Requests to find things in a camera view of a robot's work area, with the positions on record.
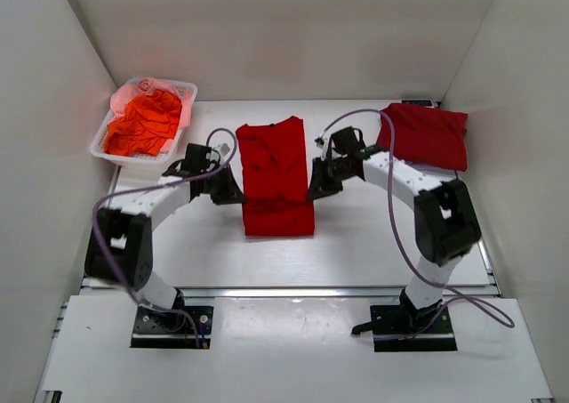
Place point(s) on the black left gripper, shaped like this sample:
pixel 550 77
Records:
pixel 218 185

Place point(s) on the folded dark red t shirt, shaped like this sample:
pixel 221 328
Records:
pixel 425 136

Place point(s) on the bright red t shirt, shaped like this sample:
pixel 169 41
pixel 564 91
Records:
pixel 275 180

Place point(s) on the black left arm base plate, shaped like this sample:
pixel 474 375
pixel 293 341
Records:
pixel 157 330

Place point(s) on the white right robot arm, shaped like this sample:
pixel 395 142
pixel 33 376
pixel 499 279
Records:
pixel 445 222

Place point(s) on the white plastic laundry basket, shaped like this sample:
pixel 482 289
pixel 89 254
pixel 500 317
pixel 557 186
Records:
pixel 96 147

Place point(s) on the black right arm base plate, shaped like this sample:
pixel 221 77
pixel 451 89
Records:
pixel 394 329

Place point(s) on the orange t shirt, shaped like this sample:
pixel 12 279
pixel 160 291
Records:
pixel 142 123

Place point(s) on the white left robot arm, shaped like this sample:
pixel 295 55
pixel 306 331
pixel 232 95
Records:
pixel 120 249

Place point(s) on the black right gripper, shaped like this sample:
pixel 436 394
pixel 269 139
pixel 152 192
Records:
pixel 327 174

